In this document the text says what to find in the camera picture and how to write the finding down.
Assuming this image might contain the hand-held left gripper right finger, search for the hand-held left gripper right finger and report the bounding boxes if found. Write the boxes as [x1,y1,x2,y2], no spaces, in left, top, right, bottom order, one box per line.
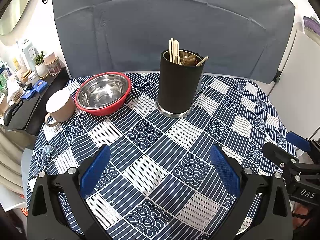
[209,144,293,240]

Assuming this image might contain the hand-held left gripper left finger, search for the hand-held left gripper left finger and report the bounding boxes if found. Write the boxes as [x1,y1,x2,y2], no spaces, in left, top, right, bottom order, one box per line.
[27,144,112,240]

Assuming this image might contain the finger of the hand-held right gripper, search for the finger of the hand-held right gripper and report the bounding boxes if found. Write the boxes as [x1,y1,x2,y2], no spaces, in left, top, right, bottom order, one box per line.
[286,131,320,155]
[262,141,320,184]

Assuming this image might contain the black cylindrical utensil holder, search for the black cylindrical utensil holder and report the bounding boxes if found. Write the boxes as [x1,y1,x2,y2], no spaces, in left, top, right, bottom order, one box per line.
[156,49,205,118]

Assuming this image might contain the bunch of wooden chopsticks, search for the bunch of wooden chopsticks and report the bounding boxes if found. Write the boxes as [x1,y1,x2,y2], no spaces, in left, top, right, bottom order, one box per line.
[169,38,209,67]

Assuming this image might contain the clear eyeglasses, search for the clear eyeglasses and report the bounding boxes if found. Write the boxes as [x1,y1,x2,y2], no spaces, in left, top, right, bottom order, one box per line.
[32,144,59,178]

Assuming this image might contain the white panel board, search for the white panel board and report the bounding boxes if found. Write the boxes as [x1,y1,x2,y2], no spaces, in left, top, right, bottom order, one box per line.
[275,22,320,140]

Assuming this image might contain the red plastic colander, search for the red plastic colander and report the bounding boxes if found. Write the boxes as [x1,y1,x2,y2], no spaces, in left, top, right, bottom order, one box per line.
[75,72,132,116]

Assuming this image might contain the blue white patterned tablecloth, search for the blue white patterned tablecloth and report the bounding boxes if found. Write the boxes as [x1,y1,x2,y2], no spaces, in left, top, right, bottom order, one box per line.
[27,72,298,240]

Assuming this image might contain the beige ceramic mug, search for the beige ceramic mug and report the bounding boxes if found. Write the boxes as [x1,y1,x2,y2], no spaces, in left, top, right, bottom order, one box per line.
[44,89,76,127]

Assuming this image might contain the stainless steel bowl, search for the stainless steel bowl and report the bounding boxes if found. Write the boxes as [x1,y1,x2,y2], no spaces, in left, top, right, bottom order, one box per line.
[77,74,128,110]

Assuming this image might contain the beige cloth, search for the beige cloth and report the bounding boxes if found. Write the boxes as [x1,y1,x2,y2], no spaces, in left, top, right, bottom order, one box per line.
[0,127,28,195]

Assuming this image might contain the black side shelf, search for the black side shelf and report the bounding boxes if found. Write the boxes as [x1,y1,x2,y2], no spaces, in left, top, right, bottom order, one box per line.
[4,66,70,132]

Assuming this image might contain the white round jar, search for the white round jar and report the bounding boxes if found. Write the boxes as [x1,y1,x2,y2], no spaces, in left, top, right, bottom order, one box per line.
[27,71,40,85]

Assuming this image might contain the pink glass jar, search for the pink glass jar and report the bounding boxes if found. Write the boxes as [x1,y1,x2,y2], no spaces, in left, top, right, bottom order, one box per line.
[43,52,62,75]

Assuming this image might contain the purple basket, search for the purple basket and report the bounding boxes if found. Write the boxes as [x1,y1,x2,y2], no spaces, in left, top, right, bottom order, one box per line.
[302,16,320,38]

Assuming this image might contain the small potted plant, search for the small potted plant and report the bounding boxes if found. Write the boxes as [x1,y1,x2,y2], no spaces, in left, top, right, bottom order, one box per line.
[34,51,48,78]

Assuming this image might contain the white plastic bottle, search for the white plastic bottle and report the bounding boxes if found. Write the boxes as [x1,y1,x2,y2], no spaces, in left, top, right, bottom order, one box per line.
[21,40,35,67]

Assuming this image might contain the oval wall mirror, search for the oval wall mirror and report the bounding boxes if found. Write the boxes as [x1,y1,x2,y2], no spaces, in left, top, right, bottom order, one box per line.
[0,0,40,37]

